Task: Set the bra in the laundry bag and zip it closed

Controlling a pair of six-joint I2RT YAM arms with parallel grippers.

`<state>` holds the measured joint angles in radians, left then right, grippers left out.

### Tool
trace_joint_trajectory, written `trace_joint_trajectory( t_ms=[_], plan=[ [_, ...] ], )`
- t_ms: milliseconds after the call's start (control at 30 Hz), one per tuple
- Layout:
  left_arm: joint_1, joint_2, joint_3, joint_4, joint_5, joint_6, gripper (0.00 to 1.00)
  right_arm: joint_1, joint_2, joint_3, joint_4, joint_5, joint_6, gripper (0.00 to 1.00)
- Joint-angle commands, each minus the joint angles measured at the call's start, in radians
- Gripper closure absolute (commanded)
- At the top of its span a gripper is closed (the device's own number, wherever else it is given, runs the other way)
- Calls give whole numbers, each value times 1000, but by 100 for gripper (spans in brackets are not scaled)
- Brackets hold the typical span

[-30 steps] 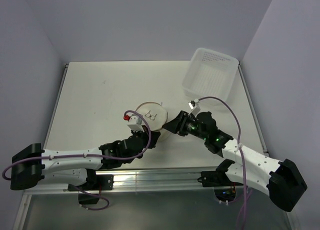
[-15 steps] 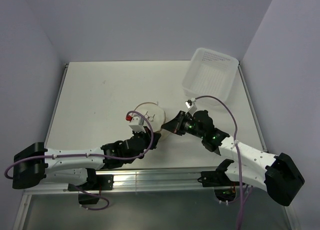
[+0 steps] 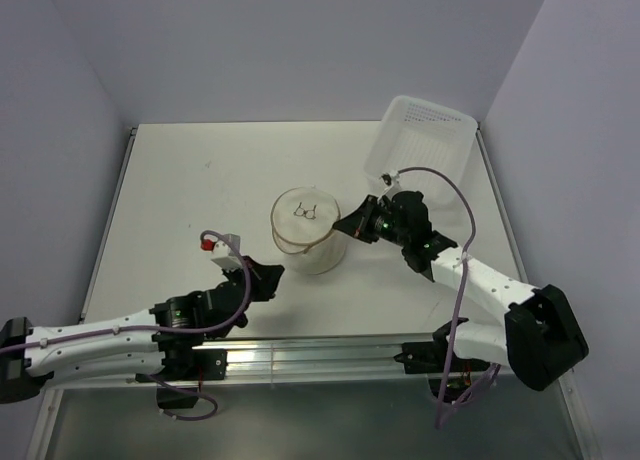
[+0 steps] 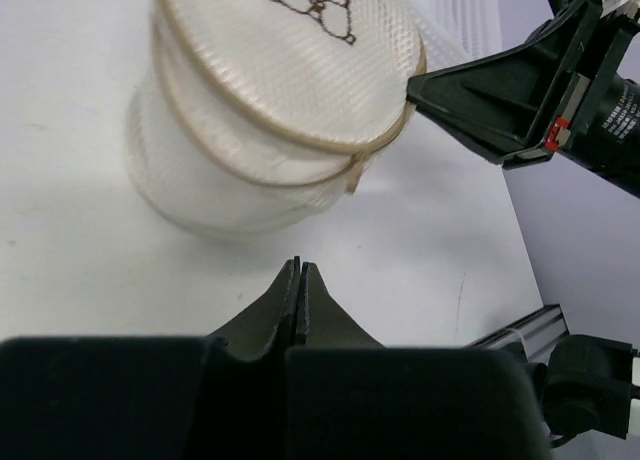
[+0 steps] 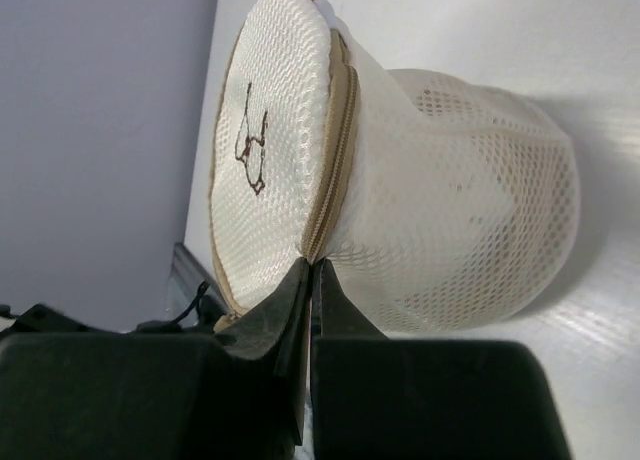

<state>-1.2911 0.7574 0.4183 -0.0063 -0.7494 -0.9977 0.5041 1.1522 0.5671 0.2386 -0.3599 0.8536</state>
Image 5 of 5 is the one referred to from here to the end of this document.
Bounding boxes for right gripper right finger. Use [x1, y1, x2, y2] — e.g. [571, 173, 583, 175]
[310, 261, 570, 459]

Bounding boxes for aluminium mounting rail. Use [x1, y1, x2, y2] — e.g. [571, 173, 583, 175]
[165, 243, 229, 328]

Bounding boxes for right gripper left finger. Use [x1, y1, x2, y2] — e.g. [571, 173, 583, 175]
[1, 259, 309, 459]

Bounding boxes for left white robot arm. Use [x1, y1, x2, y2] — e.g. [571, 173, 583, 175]
[1, 281, 226, 337]

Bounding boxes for white mesh laundry bag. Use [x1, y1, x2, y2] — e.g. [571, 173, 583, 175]
[209, 0, 580, 332]

